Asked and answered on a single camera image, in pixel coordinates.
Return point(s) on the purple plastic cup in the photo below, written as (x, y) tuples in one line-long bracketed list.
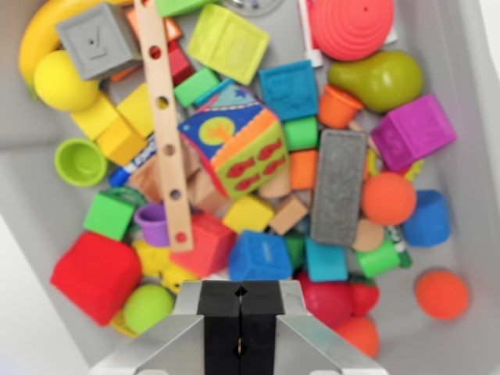
[(152, 228)]

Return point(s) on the olive green toy pear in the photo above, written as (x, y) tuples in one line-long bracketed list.
[(379, 80)]

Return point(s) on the yellow wooden cube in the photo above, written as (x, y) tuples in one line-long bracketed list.
[(248, 215)]

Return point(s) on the yellow-green embossed rubber block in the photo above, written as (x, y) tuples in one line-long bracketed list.
[(228, 43)]

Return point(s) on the colourful fabric cube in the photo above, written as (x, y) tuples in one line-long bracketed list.
[(242, 148)]

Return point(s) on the yellow ball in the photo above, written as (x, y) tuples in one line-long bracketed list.
[(64, 82)]

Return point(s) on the blue embossed rubber block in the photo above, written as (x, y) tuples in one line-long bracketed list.
[(259, 256)]

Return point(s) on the yellow toy banana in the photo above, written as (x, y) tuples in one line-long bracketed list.
[(35, 35)]

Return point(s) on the red ribbed dome toy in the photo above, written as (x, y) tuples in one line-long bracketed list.
[(351, 27)]

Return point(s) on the yellow plastic toy piece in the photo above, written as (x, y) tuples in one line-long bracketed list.
[(123, 326)]

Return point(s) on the wooden strip with holes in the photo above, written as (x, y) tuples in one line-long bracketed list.
[(164, 125)]

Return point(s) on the red toy apple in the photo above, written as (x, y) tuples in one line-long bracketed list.
[(328, 301)]

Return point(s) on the red embossed rubber block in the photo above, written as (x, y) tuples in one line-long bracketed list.
[(207, 246)]

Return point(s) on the thin wooden dowel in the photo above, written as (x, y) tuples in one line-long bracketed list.
[(353, 126)]

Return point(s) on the red toy strawberry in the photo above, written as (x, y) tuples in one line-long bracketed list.
[(365, 295)]

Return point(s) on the green rubber block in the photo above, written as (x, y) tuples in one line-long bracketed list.
[(183, 6)]

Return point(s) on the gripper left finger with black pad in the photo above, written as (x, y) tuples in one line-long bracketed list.
[(220, 332)]

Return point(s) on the dark green wooden block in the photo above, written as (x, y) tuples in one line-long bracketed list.
[(295, 248)]

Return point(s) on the purple rubber block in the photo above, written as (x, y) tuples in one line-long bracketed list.
[(414, 133)]

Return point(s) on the orange shiny block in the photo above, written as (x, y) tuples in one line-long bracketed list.
[(172, 29)]

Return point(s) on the grey felt eraser block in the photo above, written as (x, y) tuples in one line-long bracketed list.
[(338, 187)]

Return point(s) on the red soft cube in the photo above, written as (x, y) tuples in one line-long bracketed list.
[(95, 277)]

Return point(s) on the orange foam ball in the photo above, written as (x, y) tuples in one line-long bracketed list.
[(388, 199), (359, 338), (441, 295)]

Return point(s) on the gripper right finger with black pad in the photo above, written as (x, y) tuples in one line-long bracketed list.
[(259, 332)]

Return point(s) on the green whiteboard marker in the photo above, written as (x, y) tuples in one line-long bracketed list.
[(398, 246)]

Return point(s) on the teal wooden block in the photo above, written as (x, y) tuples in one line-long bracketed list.
[(213, 93), (326, 259)]

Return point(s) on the tan wooden block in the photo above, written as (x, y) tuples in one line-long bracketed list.
[(275, 189), (289, 216), (207, 193)]

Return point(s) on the tan wooden cylinder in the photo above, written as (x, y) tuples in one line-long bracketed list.
[(367, 236)]

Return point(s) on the grey rubber block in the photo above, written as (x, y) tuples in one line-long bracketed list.
[(97, 41)]

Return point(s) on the yellow bumpy teether toy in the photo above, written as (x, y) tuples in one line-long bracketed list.
[(414, 170)]

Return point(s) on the green wooden cube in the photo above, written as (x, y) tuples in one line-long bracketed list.
[(109, 216)]

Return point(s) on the lime green plastic cup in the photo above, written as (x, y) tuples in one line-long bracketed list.
[(80, 162)]

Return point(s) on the teal embossed rubber block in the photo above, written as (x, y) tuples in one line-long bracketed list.
[(289, 90)]

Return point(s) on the brown wooden block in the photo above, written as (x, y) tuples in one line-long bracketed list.
[(146, 181)]

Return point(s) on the yellow rubber duck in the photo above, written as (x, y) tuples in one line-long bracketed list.
[(156, 261)]

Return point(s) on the orange plastic cup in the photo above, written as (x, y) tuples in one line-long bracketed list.
[(338, 107)]

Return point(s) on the red whiteboard marker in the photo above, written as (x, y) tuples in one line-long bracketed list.
[(308, 43)]

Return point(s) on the green plastic cylinder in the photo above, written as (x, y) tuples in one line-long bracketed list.
[(301, 133), (377, 259)]

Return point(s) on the blue whiteboard marker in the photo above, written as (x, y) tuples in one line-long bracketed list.
[(133, 164)]

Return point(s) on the red wooden block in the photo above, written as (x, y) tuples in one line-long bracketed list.
[(179, 64)]

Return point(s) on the lime green ball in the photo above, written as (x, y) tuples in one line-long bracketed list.
[(148, 308)]

